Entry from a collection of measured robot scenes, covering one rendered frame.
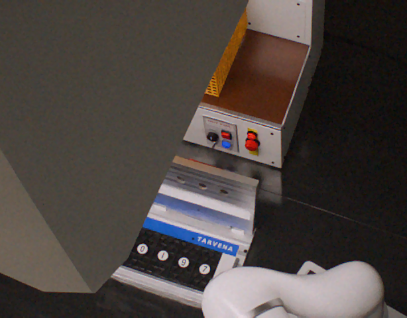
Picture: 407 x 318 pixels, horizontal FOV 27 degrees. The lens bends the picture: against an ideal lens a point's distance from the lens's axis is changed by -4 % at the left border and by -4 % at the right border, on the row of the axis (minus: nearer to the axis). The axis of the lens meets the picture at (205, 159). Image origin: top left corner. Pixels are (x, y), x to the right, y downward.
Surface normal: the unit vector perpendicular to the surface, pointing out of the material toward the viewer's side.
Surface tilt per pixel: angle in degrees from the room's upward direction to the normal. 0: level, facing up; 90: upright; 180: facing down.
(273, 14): 90
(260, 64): 0
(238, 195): 76
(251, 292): 17
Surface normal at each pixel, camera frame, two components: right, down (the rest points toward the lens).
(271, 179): -0.08, -0.43
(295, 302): -0.39, 0.70
